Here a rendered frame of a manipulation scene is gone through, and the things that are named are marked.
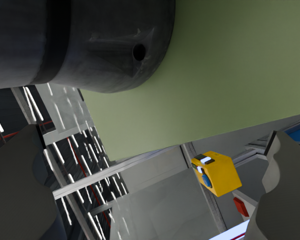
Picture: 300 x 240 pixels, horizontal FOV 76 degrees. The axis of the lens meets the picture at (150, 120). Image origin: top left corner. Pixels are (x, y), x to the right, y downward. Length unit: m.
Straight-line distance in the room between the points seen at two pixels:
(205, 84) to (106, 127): 0.14
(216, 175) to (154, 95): 0.49
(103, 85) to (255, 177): 1.22
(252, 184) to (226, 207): 0.20
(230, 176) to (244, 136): 0.61
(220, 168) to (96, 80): 0.55
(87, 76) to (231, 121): 0.12
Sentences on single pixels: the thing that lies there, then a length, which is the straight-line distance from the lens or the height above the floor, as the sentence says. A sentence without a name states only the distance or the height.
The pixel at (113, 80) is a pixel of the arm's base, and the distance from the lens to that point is 0.17.
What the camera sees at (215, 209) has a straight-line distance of 1.27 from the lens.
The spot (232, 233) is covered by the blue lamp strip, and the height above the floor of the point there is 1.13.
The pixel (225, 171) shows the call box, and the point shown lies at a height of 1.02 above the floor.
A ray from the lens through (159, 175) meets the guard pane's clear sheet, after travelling 1.13.
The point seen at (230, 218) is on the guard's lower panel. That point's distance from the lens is 1.33.
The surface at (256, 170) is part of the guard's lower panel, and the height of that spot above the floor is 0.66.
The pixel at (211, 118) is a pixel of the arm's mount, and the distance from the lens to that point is 0.17.
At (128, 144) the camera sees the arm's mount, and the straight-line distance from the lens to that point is 0.24.
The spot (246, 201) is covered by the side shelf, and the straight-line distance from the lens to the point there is 1.12.
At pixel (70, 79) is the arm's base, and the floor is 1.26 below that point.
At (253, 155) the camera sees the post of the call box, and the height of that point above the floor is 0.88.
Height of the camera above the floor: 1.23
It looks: 6 degrees down
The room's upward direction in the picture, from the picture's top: 113 degrees counter-clockwise
